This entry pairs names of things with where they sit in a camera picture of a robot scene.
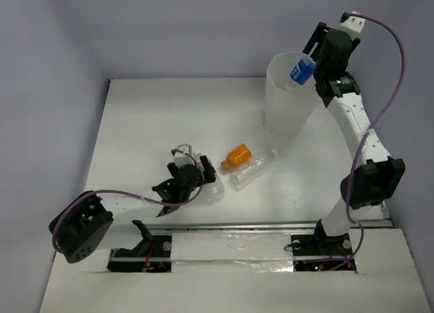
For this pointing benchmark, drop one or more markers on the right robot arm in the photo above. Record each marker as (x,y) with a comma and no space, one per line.
(374,174)

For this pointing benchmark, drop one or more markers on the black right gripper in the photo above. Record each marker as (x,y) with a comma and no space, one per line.
(319,36)

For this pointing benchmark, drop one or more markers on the clear unlabelled plastic bottle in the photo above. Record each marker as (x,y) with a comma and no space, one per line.
(252,169)

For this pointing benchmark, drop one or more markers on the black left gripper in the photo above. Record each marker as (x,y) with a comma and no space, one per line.
(200,171)

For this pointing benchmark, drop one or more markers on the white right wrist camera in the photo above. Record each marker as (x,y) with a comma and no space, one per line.
(351,24)

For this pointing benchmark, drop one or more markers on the aluminium rail front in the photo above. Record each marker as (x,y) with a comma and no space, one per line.
(261,226)

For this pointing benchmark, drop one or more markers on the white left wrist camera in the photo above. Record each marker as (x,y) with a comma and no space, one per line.
(183,155)

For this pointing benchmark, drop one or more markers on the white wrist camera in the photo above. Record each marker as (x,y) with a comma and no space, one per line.
(351,24)
(183,155)

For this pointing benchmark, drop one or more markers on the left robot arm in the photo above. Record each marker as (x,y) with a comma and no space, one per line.
(79,229)

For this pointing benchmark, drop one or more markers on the white octagonal bin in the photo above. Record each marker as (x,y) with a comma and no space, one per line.
(288,104)

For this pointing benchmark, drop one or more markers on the white foam board cover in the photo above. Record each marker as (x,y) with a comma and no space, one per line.
(222,271)

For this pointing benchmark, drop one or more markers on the blue orange label clear bottle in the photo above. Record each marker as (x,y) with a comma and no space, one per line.
(213,192)

